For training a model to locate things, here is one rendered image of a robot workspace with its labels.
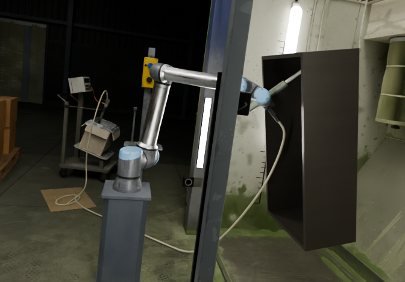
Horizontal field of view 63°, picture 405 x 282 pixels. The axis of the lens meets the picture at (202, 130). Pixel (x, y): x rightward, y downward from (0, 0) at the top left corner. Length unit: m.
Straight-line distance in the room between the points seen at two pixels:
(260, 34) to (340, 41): 0.78
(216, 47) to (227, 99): 2.00
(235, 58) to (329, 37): 2.44
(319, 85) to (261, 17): 1.23
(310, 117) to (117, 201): 1.27
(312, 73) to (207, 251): 1.24
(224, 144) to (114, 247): 1.51
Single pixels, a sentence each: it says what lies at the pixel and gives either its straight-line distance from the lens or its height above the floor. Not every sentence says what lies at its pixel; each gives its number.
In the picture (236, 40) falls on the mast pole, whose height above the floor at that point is 1.52.
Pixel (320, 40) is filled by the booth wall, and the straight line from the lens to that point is 3.27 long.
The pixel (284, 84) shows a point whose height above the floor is 1.45.
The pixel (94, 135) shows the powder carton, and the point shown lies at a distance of 4.32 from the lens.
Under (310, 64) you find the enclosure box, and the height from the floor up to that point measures 1.57.
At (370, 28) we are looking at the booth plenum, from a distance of 3.50.
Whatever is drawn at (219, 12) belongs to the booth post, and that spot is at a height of 1.99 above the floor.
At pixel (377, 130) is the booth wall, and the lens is 3.69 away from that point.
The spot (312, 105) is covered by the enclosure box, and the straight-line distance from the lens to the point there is 1.99.
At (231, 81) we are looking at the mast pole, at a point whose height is 1.41.
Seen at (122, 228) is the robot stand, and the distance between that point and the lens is 2.26.
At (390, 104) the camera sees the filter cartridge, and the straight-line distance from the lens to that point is 3.23.
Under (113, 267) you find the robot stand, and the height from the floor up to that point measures 0.16.
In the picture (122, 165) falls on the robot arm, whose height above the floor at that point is 0.81.
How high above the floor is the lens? 1.40
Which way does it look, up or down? 8 degrees down
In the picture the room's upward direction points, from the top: 7 degrees clockwise
